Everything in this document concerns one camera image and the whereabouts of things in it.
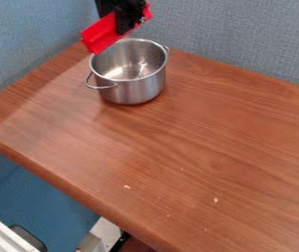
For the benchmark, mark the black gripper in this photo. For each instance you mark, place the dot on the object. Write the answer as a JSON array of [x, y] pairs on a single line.
[[128, 13]]

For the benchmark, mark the red object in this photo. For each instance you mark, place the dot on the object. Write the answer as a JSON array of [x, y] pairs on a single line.
[[99, 36]]

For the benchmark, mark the white table leg bracket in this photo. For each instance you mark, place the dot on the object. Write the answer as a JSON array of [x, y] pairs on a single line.
[[100, 238]]

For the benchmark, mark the black box on floor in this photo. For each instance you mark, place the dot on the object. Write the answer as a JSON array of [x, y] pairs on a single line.
[[29, 237]]

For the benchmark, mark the silver metal pot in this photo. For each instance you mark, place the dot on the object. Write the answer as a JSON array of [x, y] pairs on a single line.
[[128, 71]]

